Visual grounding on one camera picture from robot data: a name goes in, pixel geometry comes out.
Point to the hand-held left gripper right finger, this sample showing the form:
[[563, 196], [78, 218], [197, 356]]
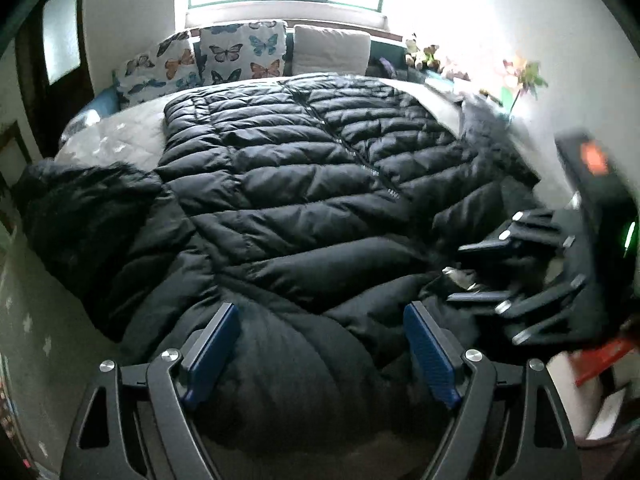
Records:
[[430, 355]]

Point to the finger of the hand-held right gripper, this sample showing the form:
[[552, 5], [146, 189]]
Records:
[[530, 232], [540, 305]]

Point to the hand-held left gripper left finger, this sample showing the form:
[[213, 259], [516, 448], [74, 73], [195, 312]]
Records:
[[212, 355]]

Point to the black puffer jacket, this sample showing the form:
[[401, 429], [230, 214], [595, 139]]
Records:
[[280, 200]]

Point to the red plastic crate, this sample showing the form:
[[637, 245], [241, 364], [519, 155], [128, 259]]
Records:
[[602, 357]]

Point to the artificial flower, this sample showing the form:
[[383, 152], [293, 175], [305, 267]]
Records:
[[525, 75]]

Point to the small plush toy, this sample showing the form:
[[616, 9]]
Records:
[[420, 52]]

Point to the teal headboard cushion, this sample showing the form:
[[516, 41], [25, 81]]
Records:
[[392, 57]]

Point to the bed with grey quilted cover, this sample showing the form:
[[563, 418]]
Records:
[[120, 132]]

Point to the plain white pillow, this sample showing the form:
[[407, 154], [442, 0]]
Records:
[[330, 50]]

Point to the butterfly print pillow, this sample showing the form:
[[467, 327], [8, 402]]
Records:
[[160, 70], [242, 52]]

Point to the dark wooden door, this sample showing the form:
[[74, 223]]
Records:
[[55, 60]]

